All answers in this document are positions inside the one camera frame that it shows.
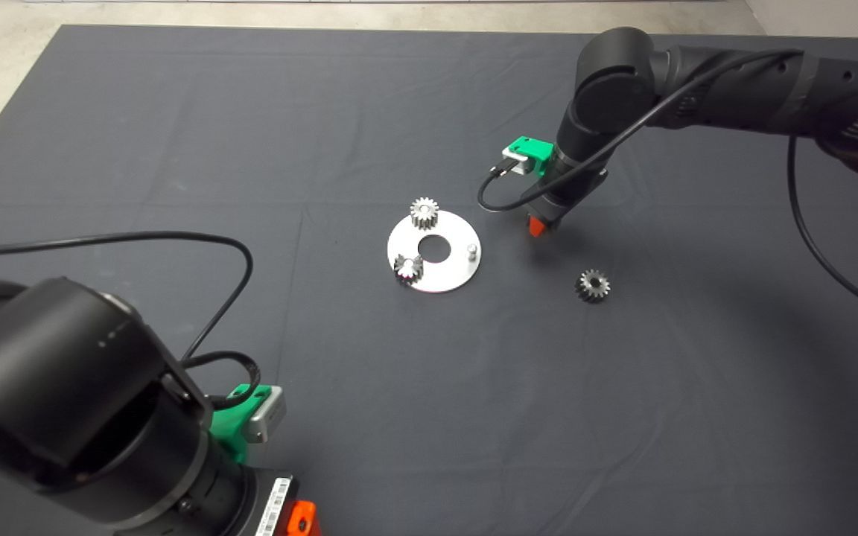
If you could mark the green left camera mount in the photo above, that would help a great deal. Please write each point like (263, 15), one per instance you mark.
(232, 432)

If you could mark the green right camera mount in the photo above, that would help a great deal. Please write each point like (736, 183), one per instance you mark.
(533, 149)

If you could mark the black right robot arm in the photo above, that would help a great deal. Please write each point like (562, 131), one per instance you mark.
(734, 89)

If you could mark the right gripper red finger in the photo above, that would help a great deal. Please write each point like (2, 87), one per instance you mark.
(539, 227)

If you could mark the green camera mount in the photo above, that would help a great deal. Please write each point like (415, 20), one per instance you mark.
(533, 149)
(232, 432)

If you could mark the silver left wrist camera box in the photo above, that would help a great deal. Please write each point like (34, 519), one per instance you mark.
(267, 415)

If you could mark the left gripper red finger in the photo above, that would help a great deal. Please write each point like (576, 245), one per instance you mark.
(301, 519)

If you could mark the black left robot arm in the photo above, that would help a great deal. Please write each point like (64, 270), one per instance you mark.
(64, 372)

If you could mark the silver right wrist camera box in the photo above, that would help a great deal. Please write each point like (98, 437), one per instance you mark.
(516, 160)

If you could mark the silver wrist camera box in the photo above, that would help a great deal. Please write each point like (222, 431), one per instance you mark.
(267, 415)
(516, 160)

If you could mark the small dark steel gear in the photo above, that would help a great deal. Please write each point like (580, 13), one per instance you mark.
(593, 286)

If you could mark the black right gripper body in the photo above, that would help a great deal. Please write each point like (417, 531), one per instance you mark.
(563, 193)

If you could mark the round metal plate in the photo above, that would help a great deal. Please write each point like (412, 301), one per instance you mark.
(444, 279)

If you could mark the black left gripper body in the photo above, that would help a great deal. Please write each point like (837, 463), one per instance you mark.
(272, 500)

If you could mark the dark grey table cloth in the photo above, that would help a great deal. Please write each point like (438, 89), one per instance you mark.
(250, 112)

